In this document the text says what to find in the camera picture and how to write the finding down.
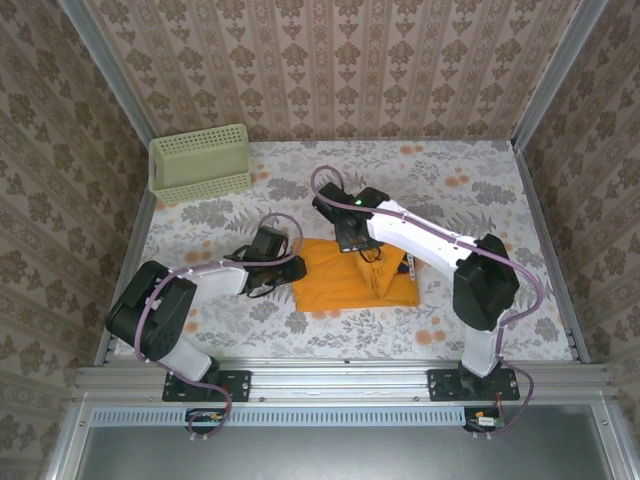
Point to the pale green perforated basket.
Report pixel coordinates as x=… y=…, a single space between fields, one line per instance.
x=200 y=165

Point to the aluminium corner post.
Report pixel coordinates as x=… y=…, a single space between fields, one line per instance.
x=105 y=70
x=555 y=75

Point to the small black connector board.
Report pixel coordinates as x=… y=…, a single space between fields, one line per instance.
x=482 y=422
x=205 y=422

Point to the floral patterned table cover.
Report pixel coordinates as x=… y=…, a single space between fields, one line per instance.
x=400 y=325

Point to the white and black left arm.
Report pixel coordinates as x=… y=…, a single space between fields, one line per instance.
x=150 y=310

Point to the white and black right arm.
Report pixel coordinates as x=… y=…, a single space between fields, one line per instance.
x=425 y=240

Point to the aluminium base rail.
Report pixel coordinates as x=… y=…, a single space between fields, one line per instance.
x=340 y=385

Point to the orange t-shirt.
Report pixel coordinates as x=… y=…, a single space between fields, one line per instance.
x=340 y=290

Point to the grey metal panel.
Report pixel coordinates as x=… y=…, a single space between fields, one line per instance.
x=350 y=455

